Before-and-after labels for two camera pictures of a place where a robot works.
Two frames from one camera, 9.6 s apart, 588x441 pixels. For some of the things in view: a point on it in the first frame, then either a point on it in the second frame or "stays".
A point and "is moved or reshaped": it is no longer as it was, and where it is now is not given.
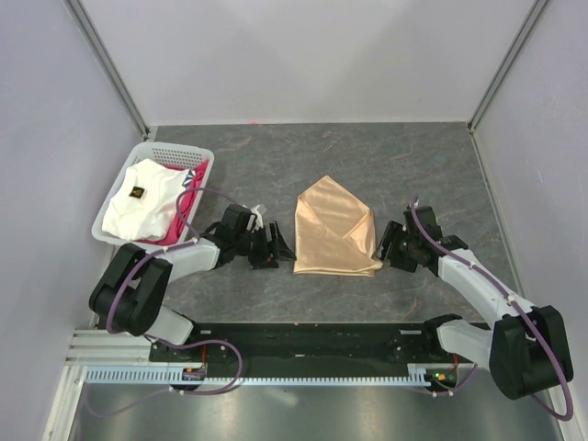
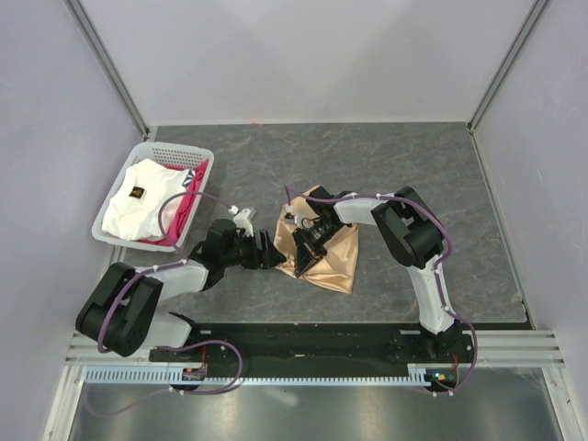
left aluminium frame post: (76, 10) stays
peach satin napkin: (334, 232) is moved or reshaped
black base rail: (280, 345) stays
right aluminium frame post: (504, 64) stays
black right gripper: (393, 231) -> (306, 258)
